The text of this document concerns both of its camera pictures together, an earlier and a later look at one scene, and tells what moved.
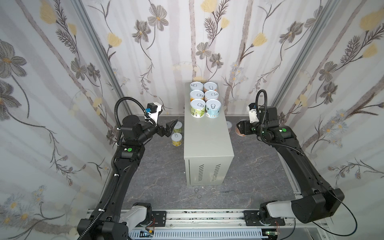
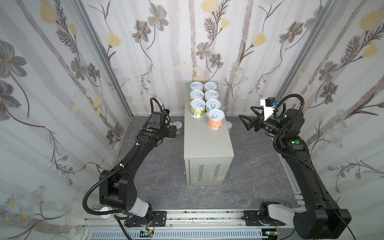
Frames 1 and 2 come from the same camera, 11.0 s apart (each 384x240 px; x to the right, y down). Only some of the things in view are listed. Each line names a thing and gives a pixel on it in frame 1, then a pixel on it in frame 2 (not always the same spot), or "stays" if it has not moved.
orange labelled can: (210, 85) stays
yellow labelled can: (196, 94) stays
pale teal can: (212, 108) stays
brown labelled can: (238, 132) → (215, 119)
